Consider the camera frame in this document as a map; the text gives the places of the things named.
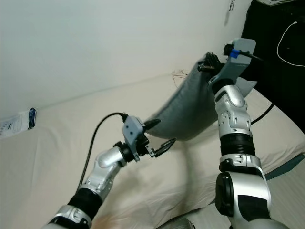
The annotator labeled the grey pillow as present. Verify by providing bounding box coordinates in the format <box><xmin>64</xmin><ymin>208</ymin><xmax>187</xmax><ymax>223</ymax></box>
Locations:
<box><xmin>145</xmin><ymin>51</ymin><xmax>259</xmax><ymax>142</ymax></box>

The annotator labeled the crumpled beige cloth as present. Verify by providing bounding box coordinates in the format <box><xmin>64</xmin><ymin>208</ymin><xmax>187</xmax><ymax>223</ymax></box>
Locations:
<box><xmin>171</xmin><ymin>68</ymin><xmax>192</xmax><ymax>90</ymax></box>

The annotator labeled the flat grey item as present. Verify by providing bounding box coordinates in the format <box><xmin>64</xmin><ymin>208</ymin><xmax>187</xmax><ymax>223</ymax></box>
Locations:
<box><xmin>259</xmin><ymin>0</ymin><xmax>299</xmax><ymax>7</ymax></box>

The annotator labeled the cream mattress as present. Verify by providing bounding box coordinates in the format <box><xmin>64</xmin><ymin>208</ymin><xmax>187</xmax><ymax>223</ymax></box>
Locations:
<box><xmin>0</xmin><ymin>71</ymin><xmax>305</xmax><ymax>229</ymax></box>

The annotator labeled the white packet with dark edge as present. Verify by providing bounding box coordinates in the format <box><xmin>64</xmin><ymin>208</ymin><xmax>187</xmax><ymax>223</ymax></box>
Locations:
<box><xmin>0</xmin><ymin>107</ymin><xmax>37</xmax><ymax>139</ymax></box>

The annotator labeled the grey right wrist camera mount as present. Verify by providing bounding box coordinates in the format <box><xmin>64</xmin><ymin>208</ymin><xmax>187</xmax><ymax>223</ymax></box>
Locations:
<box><xmin>216</xmin><ymin>38</ymin><xmax>257</xmax><ymax>87</ymax></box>

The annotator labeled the white cable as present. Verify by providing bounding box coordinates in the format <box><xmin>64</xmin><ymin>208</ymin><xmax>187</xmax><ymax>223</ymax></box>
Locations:
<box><xmin>277</xmin><ymin>20</ymin><xmax>305</xmax><ymax>68</ymax></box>

